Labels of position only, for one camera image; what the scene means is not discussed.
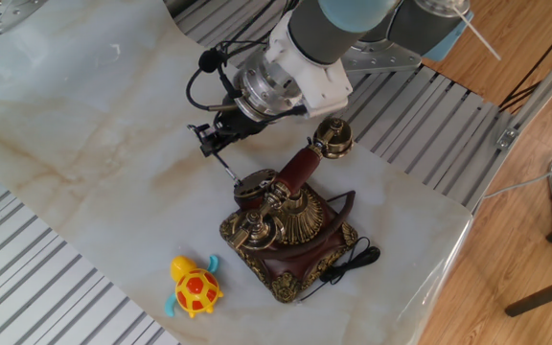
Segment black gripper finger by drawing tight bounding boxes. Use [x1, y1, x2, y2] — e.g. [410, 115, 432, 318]
[200, 133, 240, 158]
[187, 123, 220, 146]

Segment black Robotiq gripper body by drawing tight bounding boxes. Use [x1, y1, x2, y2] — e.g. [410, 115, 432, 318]
[213, 97, 268, 141]

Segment black silver ballpoint pen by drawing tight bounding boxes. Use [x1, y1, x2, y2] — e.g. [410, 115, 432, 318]
[211, 150, 242, 188]

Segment brass red phone handset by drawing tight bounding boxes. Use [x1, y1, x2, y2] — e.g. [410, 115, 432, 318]
[227, 117, 356, 250]

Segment antique brass red phone base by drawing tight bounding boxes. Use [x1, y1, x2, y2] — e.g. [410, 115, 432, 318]
[218, 167, 359, 304]

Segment glossy marble pattern mat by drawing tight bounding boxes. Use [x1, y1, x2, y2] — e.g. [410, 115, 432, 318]
[0, 0, 473, 345]

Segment yellow orange toy turtle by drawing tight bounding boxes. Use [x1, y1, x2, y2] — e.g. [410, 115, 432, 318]
[164, 254, 225, 319]

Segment white zip tie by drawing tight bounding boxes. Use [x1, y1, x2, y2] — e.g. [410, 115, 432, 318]
[451, 4, 502, 62]

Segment brown handset cord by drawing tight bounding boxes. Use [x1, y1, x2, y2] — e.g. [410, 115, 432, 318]
[251, 191, 357, 260]

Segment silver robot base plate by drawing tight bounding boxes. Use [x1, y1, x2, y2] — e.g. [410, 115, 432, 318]
[340, 37, 424, 75]

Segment thin black phone line cable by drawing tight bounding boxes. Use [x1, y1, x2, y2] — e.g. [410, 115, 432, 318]
[297, 236, 381, 302]

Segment metal corner bracket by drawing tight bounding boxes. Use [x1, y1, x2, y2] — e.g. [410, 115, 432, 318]
[495, 126, 519, 150]

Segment thin grey cable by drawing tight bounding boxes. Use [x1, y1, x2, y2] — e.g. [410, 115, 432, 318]
[481, 160, 552, 200]

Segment black floor cables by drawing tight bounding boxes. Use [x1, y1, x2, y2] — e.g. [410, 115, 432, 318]
[498, 9, 552, 114]

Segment aluminium frame beam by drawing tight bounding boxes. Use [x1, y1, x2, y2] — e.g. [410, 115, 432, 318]
[467, 33, 552, 212]

